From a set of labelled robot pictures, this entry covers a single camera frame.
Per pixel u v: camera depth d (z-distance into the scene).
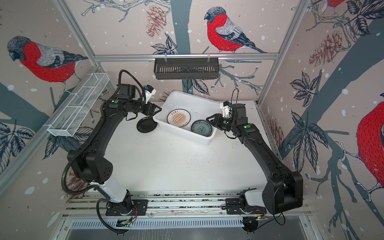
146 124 1.07
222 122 0.70
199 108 1.11
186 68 1.06
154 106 0.73
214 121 0.70
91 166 0.44
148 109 0.71
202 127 1.04
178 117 1.10
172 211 0.73
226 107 0.73
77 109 0.76
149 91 0.71
